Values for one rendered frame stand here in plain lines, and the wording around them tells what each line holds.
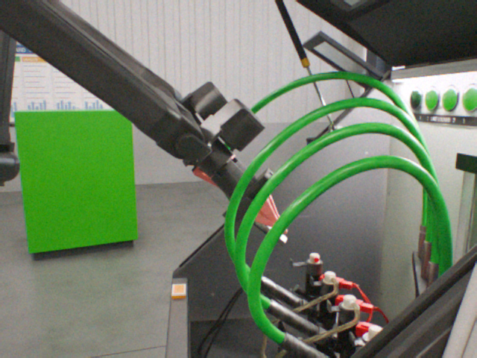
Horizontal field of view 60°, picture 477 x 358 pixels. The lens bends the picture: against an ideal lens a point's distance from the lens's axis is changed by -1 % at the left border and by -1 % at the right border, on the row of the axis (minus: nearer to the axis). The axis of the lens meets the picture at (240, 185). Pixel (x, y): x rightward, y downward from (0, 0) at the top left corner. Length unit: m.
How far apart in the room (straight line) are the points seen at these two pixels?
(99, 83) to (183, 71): 6.61
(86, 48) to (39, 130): 3.30
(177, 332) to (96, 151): 3.15
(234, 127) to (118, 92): 0.19
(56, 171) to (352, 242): 3.12
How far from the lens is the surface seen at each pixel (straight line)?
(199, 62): 7.23
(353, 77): 0.75
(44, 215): 3.95
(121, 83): 0.58
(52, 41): 0.55
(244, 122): 0.66
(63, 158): 3.86
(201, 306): 1.09
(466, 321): 0.40
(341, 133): 0.52
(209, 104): 0.85
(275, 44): 7.65
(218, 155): 0.67
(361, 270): 1.14
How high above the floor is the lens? 1.37
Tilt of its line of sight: 11 degrees down
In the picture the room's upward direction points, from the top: straight up
